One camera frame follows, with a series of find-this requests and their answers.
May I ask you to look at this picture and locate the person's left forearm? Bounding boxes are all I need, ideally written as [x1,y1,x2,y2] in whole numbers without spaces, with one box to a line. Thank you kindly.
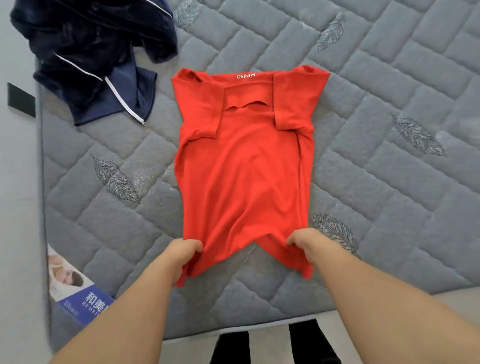
[51,258,187,364]

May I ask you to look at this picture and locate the black square patch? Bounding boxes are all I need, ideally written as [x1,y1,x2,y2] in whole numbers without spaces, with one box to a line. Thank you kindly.
[7,82,37,119]

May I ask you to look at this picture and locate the red garment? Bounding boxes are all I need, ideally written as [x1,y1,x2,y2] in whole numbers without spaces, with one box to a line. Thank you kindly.
[172,65,332,288]

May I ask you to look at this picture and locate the person's right hand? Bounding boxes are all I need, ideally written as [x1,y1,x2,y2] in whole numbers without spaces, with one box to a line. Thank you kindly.
[287,227,333,265]

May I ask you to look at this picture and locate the navy velvet pyjama top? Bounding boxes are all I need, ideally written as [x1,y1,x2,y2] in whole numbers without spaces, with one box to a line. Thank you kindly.
[9,0,180,127]

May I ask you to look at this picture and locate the person's left hand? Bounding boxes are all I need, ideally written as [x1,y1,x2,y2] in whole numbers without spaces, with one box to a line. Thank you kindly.
[161,238,205,285]

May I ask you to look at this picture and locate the grey quilted mattress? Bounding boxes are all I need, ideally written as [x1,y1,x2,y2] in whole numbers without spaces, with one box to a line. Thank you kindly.
[37,0,480,354]

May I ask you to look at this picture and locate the person's right forearm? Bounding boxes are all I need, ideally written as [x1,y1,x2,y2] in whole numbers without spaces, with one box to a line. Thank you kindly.
[307,238,480,364]

